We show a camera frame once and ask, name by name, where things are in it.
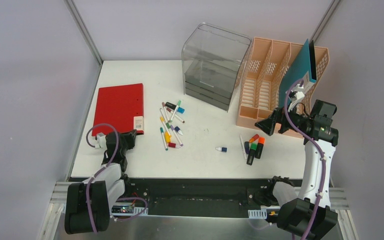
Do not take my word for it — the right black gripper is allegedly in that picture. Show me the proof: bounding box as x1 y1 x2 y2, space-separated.
254 100 312 136

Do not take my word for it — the red folder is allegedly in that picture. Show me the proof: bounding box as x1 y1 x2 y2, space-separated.
93 83 145 135

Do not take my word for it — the teal notebook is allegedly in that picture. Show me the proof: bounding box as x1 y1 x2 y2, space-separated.
278 39 317 108

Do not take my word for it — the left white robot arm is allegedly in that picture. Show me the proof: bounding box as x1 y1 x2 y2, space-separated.
64 129 137 235

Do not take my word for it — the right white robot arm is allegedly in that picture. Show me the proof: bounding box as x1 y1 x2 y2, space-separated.
253 100 339 240

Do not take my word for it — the orange highlighter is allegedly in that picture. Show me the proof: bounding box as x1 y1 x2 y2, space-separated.
255 137 265 159

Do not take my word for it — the small red-orange marker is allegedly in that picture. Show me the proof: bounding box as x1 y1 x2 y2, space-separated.
248 134 260 143

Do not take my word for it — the teal marker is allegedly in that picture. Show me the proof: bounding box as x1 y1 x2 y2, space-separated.
160 127 169 151

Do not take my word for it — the green highlighter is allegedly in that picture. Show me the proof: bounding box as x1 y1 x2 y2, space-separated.
246 142 258 166

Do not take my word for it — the purple marker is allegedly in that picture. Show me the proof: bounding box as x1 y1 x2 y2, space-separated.
170 125 184 147

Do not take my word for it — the white pen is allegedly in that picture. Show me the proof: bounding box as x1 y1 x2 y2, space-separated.
239 134 247 161

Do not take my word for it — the brown marker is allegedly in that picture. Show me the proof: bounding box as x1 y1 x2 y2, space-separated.
166 107 185 123

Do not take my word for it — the blue black marker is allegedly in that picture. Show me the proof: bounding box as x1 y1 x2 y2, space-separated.
165 101 185 114

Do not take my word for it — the peach file organizer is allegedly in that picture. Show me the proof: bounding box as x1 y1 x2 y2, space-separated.
235 37 330 139

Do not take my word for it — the green cap marker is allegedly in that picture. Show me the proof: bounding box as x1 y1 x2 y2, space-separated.
169 100 181 122

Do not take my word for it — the small blue cap bottle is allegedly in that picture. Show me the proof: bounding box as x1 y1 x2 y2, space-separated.
215 147 228 153

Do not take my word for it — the clear grey drawer box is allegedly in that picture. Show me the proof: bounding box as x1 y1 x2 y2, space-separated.
181 22 252 111

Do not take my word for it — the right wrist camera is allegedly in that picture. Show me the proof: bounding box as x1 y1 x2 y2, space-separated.
287 85 305 112

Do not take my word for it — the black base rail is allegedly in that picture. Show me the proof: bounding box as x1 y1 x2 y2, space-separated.
69 177 306 220

